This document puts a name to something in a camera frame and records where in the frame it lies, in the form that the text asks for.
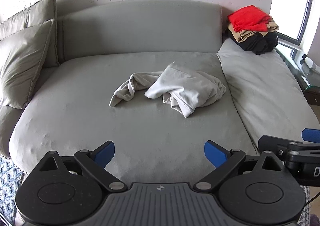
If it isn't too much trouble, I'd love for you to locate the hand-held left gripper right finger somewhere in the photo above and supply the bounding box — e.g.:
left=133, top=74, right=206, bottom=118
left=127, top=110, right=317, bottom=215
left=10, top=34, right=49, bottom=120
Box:
left=193, top=140, right=285, bottom=192

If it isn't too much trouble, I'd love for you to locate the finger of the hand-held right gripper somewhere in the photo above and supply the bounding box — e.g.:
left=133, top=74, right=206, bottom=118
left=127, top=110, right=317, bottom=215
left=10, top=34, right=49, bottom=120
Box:
left=258, top=135, right=292, bottom=160
left=287, top=128, right=320, bottom=151

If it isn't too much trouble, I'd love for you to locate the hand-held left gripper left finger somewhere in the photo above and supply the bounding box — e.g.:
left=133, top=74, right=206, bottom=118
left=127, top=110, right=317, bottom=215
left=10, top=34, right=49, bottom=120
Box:
left=34, top=140, right=127, bottom=192

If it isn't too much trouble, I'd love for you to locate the white t-shirt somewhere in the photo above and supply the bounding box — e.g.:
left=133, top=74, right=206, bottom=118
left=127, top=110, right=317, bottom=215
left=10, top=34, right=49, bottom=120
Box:
left=109, top=61, right=227, bottom=119

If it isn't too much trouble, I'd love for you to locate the glass side table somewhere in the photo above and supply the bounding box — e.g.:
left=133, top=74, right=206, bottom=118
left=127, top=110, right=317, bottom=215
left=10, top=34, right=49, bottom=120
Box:
left=275, top=47, right=320, bottom=106

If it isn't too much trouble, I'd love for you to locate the white cylindrical device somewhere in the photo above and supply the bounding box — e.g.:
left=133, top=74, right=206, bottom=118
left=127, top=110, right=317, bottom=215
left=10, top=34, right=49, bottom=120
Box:
left=299, top=54, right=320, bottom=73

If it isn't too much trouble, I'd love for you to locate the black folded cloth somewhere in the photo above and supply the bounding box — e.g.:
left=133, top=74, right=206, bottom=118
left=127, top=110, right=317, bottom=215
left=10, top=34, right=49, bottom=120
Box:
left=226, top=28, right=279, bottom=55

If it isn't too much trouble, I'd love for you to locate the tan folded cloth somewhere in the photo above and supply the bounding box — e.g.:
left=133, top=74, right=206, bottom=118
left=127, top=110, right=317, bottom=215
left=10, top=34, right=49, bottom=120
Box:
left=229, top=19, right=280, bottom=43

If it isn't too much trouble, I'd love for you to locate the grey sofa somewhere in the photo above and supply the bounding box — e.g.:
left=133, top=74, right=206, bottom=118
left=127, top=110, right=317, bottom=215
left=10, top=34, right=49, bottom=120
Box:
left=0, top=0, right=320, bottom=184

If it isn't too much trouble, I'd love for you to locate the grey cushion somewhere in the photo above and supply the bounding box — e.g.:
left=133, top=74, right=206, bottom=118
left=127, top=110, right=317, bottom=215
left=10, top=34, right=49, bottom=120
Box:
left=0, top=0, right=61, bottom=67
left=0, top=18, right=57, bottom=109

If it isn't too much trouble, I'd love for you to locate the red folded cloth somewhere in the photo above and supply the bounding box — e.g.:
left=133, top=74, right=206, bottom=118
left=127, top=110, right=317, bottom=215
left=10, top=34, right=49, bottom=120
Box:
left=227, top=5, right=273, bottom=33

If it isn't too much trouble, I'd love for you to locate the window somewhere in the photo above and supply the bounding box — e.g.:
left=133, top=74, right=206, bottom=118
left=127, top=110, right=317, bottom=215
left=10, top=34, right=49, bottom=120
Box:
left=269, top=0, right=320, bottom=49

